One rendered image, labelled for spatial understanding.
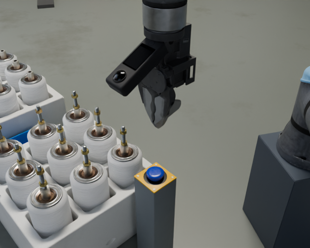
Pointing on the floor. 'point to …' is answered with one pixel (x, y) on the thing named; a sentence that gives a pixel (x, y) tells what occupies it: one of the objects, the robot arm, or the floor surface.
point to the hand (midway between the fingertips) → (155, 124)
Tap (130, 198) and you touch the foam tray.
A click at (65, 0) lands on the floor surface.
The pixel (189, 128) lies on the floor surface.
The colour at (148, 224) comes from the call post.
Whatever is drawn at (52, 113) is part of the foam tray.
